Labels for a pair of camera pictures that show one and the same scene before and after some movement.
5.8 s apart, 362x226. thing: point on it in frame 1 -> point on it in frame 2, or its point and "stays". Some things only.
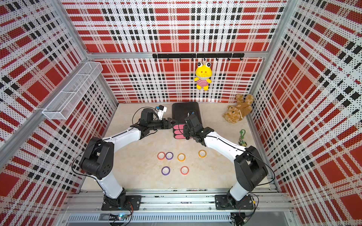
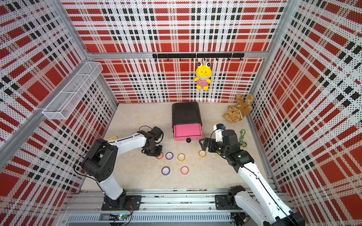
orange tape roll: (202, 154) stays
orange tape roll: (181, 157) stays
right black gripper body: (187, 132) -> (216, 147)
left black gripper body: (158, 124) -> (153, 150)
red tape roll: (184, 170) stays
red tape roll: (161, 156) stays
